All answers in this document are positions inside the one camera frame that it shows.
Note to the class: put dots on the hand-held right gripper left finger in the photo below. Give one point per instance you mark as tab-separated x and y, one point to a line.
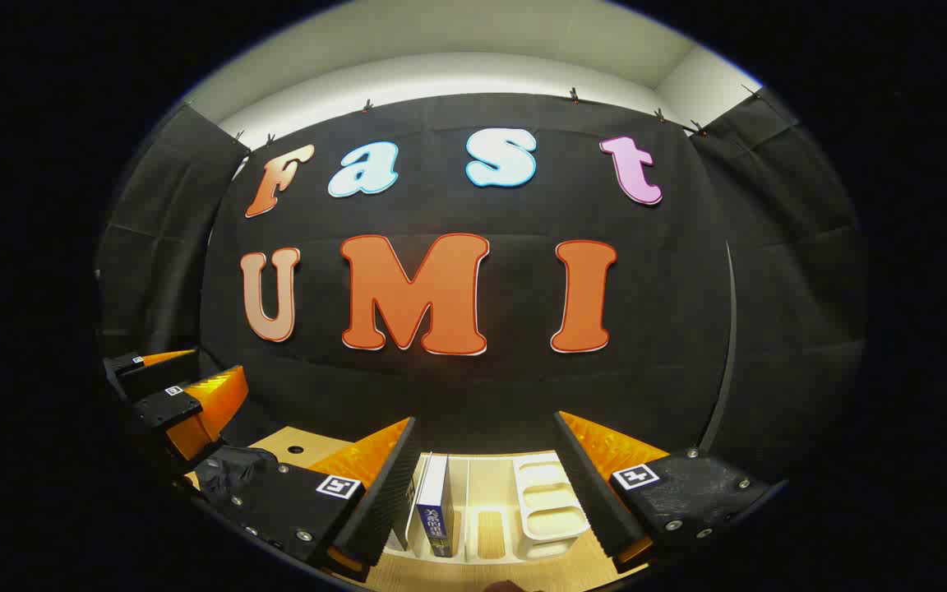
383	501

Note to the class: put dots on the cream plastic bookshelf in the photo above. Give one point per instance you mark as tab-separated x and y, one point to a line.
552	501

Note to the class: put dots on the black backdrop cloth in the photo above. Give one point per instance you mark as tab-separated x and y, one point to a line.
153	247
515	386
794	288

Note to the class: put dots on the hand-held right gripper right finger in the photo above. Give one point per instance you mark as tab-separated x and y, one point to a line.
593	493

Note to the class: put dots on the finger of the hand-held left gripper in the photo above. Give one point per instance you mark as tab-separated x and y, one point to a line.
132	370
169	407

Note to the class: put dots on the blue and white book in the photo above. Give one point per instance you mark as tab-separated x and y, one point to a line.
434	518

